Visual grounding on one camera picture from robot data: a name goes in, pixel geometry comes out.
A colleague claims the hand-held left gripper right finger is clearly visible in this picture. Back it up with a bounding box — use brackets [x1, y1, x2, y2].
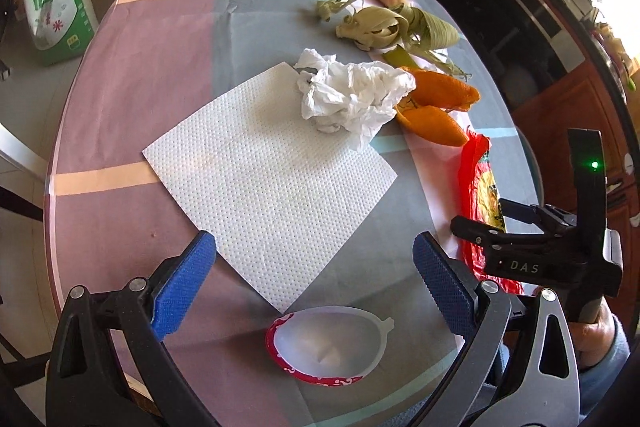
[410, 232, 583, 427]

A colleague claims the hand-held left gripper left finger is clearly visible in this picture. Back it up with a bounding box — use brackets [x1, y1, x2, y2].
[45, 229, 221, 427]

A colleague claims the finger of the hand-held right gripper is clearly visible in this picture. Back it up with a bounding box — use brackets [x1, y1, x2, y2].
[450, 214, 551, 254]
[499, 198, 576, 234]

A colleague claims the red plastic wrapper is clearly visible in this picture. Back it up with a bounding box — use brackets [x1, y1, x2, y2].
[457, 132, 526, 295]

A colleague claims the orange peel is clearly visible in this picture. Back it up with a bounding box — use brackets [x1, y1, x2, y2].
[395, 104, 470, 148]
[400, 66, 481, 112]

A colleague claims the white paper towel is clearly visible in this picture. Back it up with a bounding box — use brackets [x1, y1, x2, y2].
[142, 62, 399, 314]

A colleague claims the red white lid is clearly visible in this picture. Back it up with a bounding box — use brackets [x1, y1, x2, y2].
[265, 306, 394, 387]

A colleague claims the white tissue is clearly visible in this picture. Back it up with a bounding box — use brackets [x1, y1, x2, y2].
[294, 48, 417, 151]

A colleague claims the dried leaf bundle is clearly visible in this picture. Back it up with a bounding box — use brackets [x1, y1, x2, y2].
[336, 4, 471, 80]

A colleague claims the small yellow-green wrapper scrap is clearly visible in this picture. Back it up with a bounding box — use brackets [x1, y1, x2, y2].
[316, 0, 362, 24]

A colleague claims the person's right forearm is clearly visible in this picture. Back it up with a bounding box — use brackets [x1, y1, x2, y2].
[580, 314, 632, 408]

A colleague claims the person's right hand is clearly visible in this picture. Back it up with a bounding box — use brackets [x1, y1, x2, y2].
[570, 299, 618, 368]

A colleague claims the black chair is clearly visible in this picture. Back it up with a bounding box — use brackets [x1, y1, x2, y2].
[0, 184, 51, 408]

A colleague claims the black built-in oven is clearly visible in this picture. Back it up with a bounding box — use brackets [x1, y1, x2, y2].
[435, 0, 588, 108]

